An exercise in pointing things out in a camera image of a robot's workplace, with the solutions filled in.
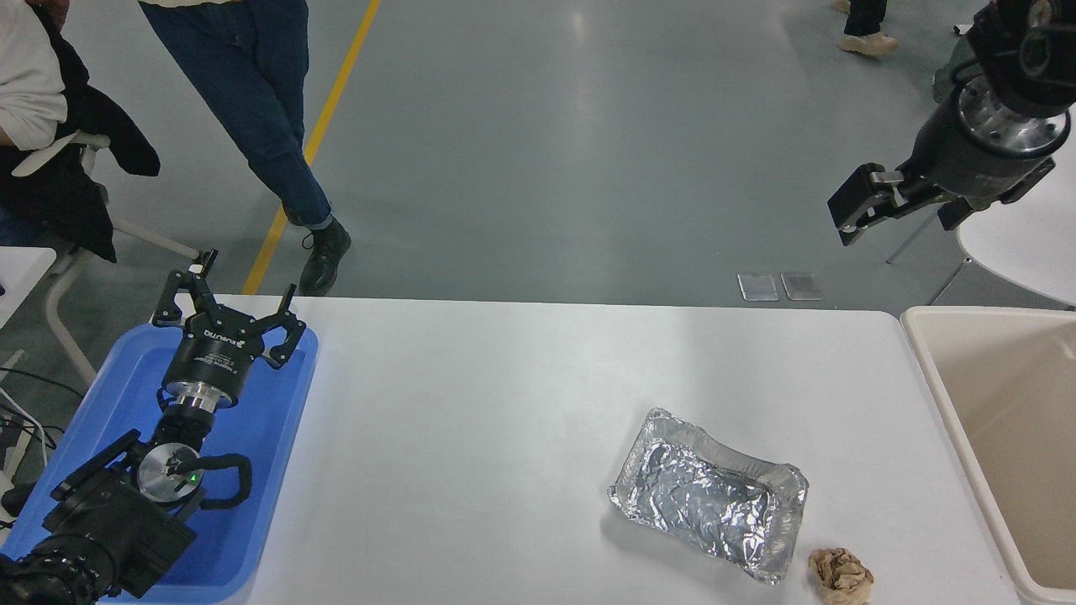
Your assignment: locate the round white table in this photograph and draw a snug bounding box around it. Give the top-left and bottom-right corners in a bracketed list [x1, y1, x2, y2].
[887, 151, 1076, 310]

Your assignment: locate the standing person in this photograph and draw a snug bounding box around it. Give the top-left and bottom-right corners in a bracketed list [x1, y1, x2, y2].
[139, 0, 352, 297]

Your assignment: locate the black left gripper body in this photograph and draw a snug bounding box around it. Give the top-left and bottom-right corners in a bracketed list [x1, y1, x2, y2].
[161, 309, 265, 399]

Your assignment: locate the large pale bin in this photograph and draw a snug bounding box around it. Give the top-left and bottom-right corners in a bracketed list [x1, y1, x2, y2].
[899, 305, 1076, 605]

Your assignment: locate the seated person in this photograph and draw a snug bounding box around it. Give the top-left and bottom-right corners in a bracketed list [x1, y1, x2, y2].
[0, 0, 68, 249]

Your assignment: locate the black jacket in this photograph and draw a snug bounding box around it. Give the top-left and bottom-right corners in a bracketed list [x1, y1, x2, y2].
[0, 4, 161, 263]

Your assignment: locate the white cable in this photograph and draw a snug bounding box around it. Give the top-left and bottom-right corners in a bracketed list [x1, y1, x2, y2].
[0, 387, 53, 468]

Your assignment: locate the black cable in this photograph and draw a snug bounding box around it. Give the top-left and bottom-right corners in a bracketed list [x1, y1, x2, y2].
[0, 366, 86, 397]

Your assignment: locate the white chair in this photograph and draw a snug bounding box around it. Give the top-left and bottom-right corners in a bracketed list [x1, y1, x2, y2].
[13, 130, 203, 387]

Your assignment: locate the small white side table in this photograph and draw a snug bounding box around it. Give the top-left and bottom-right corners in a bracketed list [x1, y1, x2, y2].
[0, 246, 57, 329]

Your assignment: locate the foil tray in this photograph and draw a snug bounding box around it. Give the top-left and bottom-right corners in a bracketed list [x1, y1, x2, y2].
[608, 408, 810, 585]

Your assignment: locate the crumpled tan paper ball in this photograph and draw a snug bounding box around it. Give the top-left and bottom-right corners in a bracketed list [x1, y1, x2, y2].
[809, 548, 875, 605]

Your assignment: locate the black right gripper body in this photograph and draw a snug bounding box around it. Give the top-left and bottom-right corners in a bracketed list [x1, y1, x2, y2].
[901, 84, 1053, 211]

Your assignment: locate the blue plastic tray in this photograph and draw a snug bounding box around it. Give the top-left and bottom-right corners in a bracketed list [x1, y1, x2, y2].
[0, 324, 319, 604]

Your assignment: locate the distant walking person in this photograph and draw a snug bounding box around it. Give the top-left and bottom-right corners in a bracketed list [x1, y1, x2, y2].
[832, 0, 899, 58]

